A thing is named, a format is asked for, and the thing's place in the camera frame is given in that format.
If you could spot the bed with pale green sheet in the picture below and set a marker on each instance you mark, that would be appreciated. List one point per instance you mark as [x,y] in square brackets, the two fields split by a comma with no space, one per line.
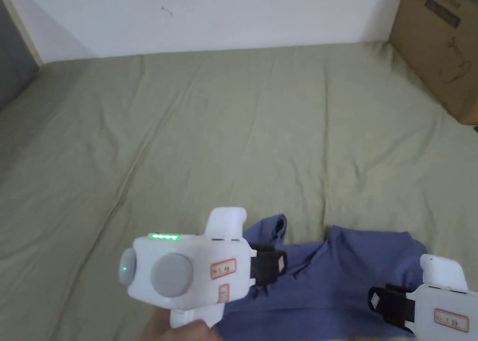
[224,132]

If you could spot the brown cardboard carton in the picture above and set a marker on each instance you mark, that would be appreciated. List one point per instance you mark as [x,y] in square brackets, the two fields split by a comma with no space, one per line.
[440,38]

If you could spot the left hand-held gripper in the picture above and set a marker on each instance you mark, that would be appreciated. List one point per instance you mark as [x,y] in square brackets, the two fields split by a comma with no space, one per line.
[186,266]

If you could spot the person's left hand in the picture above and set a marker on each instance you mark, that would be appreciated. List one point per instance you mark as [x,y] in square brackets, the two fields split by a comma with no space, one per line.
[179,331]

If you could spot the dark blue shirt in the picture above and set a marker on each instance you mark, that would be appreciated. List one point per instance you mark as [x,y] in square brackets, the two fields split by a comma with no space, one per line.
[328,300]

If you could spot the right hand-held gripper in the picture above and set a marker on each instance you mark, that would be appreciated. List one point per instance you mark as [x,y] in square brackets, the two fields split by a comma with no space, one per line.
[444,311]

